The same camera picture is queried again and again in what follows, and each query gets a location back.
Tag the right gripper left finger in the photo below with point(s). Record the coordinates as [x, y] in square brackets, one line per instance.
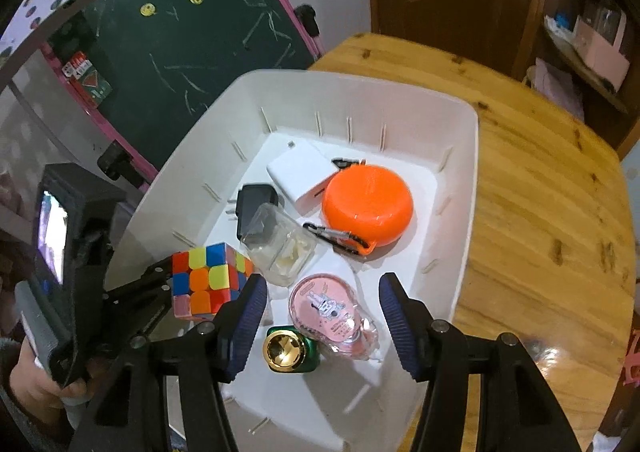
[129, 410]

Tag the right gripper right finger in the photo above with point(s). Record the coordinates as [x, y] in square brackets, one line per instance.
[518, 410]

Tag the multicolour puzzle cube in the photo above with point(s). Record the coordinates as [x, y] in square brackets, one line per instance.
[205, 278]

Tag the white plastic storage bin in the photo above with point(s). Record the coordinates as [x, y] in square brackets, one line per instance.
[429, 139]

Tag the person's left hand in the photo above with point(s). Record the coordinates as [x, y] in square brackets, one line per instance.
[39, 395]

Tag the green bottle gold cap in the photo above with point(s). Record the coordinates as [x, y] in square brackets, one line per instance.
[286, 350]

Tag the pink correction tape dispenser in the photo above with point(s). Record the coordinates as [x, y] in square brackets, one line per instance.
[327, 309]

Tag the clear plastic box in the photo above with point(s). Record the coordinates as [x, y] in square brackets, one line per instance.
[278, 245]

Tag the black power adapter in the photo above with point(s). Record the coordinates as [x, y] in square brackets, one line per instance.
[247, 202]

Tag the wooden table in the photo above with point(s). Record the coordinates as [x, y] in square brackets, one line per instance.
[552, 255]

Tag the orange round case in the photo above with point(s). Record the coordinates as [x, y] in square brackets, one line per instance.
[363, 207]

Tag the red green card box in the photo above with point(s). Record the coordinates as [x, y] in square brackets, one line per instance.
[88, 82]

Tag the wooden shelf unit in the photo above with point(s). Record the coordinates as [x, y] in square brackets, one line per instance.
[614, 116]

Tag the pink storage basket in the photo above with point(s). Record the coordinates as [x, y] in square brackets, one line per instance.
[599, 55]

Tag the white wall charger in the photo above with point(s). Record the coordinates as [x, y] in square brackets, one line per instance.
[302, 173]

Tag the green chalkboard pink frame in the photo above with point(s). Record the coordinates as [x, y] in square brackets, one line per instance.
[168, 61]

